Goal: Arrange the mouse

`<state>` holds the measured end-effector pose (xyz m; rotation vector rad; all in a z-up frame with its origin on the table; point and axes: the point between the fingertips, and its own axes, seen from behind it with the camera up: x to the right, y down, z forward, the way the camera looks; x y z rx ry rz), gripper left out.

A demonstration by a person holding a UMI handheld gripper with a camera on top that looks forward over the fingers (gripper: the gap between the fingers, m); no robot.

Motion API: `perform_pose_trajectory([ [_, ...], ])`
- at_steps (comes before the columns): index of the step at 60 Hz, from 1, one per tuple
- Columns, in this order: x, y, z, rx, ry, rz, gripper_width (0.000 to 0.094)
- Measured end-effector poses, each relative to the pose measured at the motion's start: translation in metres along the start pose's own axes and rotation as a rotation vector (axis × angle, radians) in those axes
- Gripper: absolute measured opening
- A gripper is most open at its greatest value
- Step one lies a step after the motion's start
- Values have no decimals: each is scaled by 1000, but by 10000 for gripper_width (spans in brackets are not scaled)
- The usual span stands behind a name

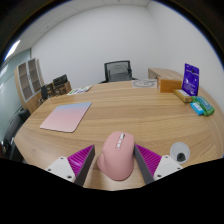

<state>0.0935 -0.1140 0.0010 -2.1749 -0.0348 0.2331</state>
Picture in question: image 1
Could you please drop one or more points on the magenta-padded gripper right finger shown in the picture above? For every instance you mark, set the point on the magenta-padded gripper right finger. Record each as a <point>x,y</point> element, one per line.
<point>168,165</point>

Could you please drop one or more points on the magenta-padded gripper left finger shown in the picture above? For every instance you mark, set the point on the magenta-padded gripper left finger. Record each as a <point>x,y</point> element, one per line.
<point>60,166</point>

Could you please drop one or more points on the pink computer mouse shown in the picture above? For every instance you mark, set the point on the pink computer mouse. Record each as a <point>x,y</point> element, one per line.
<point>116,160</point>

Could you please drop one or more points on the pink-blue gradient mouse pad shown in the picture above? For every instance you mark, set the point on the pink-blue gradient mouse pad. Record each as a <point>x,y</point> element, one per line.
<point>66,116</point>

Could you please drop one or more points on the black padded office chair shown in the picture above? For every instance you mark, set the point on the black padded office chair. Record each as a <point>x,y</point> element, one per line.
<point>13,130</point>

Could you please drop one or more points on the blue packet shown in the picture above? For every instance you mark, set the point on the blue packet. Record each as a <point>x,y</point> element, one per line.
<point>197,109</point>

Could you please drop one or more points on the green packet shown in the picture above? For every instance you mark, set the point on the green packet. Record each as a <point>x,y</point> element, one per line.
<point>206,106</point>

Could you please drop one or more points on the flat yellow box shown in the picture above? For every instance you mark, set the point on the flat yellow box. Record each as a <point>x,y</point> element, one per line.
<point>182,95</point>

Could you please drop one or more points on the small black chair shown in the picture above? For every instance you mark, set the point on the small black chair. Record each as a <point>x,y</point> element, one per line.
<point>44,91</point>

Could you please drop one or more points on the small brown and black box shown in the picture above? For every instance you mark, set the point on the small brown and black box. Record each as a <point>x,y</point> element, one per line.
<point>50,90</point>

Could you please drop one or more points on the white and green leaflet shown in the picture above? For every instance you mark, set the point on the white and green leaflet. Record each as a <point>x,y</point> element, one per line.
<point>79,90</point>

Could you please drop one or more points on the orange-brown cardboard box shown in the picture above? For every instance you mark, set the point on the orange-brown cardboard box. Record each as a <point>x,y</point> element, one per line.
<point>169,85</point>

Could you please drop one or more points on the large brown and black box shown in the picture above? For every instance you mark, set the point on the large brown and black box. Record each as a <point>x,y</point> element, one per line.
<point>61,85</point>

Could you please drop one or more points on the purple upright package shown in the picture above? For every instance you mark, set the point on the purple upright package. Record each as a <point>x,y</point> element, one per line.
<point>190,80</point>

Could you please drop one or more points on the wooden shelf unit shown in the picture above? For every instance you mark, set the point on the wooden shelf unit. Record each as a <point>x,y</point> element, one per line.
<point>27,83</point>

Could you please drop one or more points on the wooden side desk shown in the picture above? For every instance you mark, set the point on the wooden side desk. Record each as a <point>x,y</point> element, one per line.
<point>165,72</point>

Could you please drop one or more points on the black mesh office chair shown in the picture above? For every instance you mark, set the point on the black mesh office chair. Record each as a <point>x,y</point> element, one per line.
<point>117,71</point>

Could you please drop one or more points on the ceiling light panel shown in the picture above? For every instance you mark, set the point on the ceiling light panel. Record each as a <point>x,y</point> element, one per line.
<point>12,50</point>

